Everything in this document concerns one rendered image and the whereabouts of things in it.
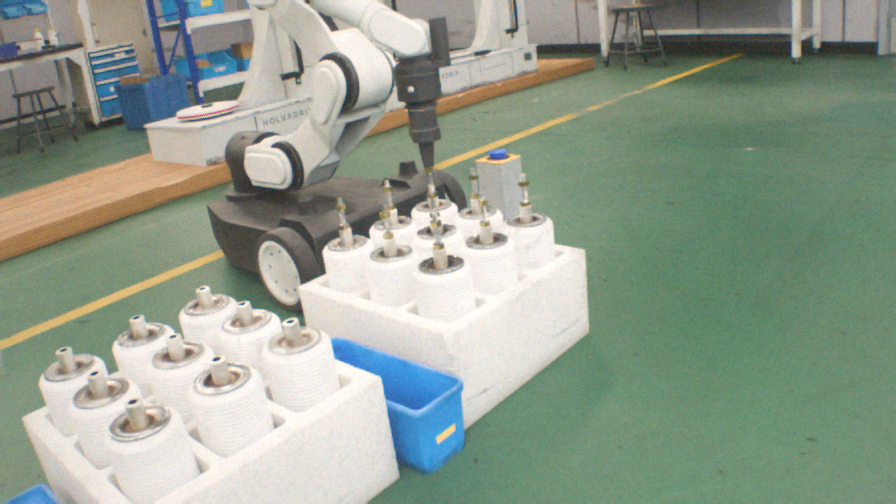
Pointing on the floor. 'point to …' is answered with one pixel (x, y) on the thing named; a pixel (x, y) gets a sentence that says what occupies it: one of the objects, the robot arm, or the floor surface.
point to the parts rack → (192, 45)
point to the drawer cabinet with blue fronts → (104, 80)
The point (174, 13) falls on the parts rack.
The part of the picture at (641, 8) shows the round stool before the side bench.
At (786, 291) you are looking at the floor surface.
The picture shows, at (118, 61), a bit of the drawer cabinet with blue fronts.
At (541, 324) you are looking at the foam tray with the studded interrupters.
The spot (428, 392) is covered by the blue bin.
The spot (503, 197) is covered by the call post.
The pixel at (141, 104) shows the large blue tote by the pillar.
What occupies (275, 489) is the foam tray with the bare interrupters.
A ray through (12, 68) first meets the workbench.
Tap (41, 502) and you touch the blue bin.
